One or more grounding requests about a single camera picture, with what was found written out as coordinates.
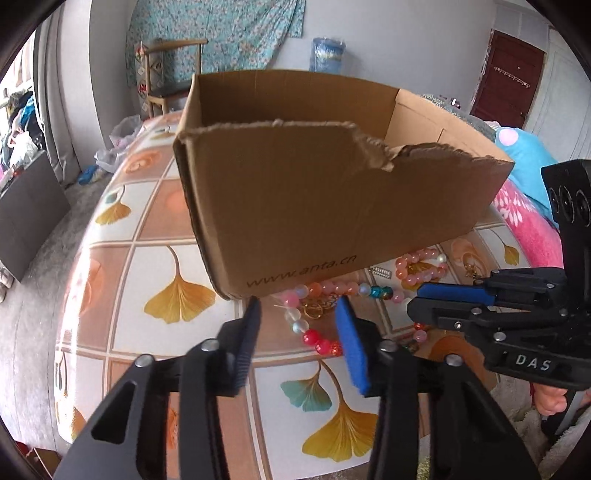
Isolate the person's right hand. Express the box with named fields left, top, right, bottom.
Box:
left=531, top=383, right=568, bottom=417

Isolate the floral wall cloth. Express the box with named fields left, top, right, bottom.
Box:
left=126, top=0, right=306, bottom=86

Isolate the multicolour bead bracelet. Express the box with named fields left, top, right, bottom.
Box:
left=276, top=281, right=428, bottom=357

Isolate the white plastic bag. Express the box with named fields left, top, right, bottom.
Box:
left=95, top=115, right=144, bottom=174

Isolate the grey patterned blanket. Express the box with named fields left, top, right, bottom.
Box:
left=421, top=93, right=502, bottom=139

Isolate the pink bead bracelet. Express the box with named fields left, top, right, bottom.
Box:
left=394, top=248, right=448, bottom=288

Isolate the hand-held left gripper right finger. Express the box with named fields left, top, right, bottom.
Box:
left=334, top=297, right=542, bottom=480

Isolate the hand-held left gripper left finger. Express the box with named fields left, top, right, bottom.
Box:
left=54, top=295, right=263, bottom=480

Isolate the person's right forearm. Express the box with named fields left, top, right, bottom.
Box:
left=510, top=406, right=591, bottom=480

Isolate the brown cardboard box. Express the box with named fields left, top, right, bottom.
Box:
left=173, top=69, right=516, bottom=302

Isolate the blue water bottle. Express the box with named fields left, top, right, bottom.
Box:
left=312, top=37, right=347, bottom=75

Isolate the pile of clothes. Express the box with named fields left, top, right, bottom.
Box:
left=0, top=90, right=38, bottom=176

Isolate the grey cabinet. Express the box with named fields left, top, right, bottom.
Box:
left=0, top=150, right=71, bottom=282

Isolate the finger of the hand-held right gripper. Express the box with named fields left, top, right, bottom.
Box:
left=406, top=297, right=579, bottom=343
left=417, top=267, right=568, bottom=306

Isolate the grey curtain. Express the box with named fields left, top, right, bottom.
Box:
left=34, top=9, right=93, bottom=185

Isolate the white wardrobe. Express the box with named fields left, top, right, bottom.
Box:
left=524, top=28, right=591, bottom=162

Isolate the blue pillow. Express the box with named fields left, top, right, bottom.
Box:
left=489, top=124, right=562, bottom=228

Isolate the wooden chair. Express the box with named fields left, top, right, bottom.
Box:
left=139, top=38, right=208, bottom=117

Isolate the dark red door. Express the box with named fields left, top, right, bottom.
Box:
left=470, top=28, right=546, bottom=130

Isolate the white hook rack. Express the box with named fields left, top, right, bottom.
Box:
left=493, top=65, right=531, bottom=88

